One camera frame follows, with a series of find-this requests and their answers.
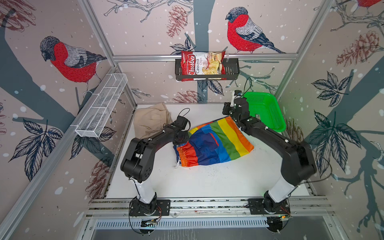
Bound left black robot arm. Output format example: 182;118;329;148
120;125;189;216

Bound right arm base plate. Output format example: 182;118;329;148
245;198;291;215

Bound white wire mesh shelf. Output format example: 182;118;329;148
75;73;128;138

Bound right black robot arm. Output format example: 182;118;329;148
223;97;317;214

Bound black wire wall basket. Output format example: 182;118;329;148
175;59;240;82

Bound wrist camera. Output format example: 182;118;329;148
173;115;191;131
230;90;242;107

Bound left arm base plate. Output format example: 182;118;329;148
129;198;171;217

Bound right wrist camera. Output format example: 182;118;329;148
230;90;242;107

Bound green plastic basket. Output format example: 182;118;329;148
244;92;286;133

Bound rainbow coloured shorts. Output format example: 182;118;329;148
174;117;254;167

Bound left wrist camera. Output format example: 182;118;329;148
173;115;191;131

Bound beige drawstring shorts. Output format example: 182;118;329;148
134;104;173;139

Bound aluminium mounting rail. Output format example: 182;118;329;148
85;196;335;219

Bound white vented cable duct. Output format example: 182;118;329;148
94;217;270;230

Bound red cassava chips bag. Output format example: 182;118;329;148
181;51;226;76

